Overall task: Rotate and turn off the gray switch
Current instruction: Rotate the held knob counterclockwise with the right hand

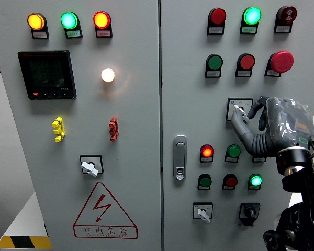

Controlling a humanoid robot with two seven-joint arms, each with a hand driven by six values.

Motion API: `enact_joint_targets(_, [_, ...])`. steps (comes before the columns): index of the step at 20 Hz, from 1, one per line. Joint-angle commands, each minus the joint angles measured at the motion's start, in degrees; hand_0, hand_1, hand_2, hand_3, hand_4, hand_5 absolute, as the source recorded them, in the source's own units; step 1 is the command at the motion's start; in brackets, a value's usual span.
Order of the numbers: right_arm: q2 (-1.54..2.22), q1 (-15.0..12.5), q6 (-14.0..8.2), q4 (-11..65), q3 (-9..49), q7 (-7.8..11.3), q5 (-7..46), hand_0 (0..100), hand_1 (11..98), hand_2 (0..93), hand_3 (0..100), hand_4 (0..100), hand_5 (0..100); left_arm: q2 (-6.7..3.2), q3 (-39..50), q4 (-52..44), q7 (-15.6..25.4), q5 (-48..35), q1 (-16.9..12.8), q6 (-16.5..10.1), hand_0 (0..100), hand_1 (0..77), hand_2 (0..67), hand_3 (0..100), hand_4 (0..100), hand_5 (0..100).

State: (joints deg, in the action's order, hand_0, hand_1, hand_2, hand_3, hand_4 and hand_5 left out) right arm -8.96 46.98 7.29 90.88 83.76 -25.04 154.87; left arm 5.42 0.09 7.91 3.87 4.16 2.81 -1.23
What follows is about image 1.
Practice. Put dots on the black yellow striped tape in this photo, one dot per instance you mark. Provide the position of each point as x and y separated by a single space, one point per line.
23 242

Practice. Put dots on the small red push button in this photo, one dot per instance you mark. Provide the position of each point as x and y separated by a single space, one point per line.
231 181

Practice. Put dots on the large dark red lamp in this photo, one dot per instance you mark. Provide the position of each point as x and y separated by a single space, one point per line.
217 16

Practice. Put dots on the silver door lock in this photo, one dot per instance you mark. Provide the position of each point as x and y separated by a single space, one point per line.
180 157

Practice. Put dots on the large red stop button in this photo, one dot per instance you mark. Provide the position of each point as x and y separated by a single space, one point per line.
281 61

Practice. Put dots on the large green push button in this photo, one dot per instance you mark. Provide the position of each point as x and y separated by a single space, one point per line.
214 62

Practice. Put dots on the large green lit lamp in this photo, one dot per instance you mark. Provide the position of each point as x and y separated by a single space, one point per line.
252 15

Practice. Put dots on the small green push button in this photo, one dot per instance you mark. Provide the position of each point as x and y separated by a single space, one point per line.
233 151
205 181

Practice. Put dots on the large red push button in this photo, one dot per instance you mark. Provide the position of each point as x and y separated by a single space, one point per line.
247 61

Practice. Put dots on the small green lit lamp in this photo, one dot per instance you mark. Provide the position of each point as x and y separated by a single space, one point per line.
255 181

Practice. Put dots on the grey cabinet door with display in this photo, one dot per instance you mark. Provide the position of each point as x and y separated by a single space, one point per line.
136 117

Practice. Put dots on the grey cabinet door with lock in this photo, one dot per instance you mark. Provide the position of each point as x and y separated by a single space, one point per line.
193 104

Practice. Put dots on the black display meter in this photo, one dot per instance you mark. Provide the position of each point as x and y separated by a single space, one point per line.
47 75

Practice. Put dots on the yellow round lamp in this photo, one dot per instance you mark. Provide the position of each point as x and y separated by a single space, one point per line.
35 21

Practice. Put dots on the red buzzer lamp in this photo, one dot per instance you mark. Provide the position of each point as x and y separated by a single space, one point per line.
286 14

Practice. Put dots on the red warning triangle sticker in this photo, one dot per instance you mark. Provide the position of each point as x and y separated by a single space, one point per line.
101 206

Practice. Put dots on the small orange-red lit lamp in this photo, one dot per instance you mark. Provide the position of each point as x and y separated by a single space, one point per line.
206 151

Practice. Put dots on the white glowing lamp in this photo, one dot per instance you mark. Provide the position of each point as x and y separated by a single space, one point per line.
108 75

